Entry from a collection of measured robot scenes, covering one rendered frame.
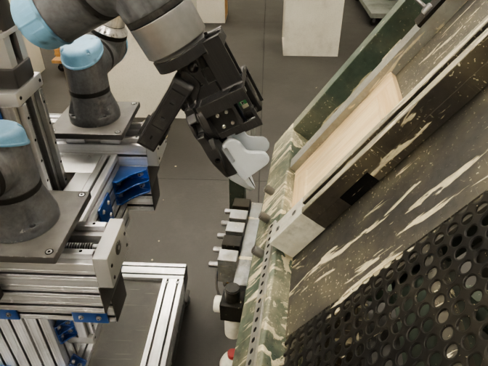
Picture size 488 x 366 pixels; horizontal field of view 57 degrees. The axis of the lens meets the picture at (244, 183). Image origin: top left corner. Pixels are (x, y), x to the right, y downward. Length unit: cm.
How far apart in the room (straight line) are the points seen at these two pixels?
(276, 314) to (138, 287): 109
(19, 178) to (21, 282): 27
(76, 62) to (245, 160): 85
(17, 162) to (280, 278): 60
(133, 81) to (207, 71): 312
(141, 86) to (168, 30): 315
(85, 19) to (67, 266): 63
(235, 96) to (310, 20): 442
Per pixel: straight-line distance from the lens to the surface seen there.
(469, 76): 90
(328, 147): 129
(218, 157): 54
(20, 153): 96
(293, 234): 107
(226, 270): 131
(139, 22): 50
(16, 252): 102
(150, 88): 364
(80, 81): 137
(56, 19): 55
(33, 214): 102
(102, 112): 141
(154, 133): 57
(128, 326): 188
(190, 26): 51
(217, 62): 52
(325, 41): 500
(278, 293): 103
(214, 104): 52
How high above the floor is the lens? 167
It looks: 35 degrees down
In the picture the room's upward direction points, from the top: straight up
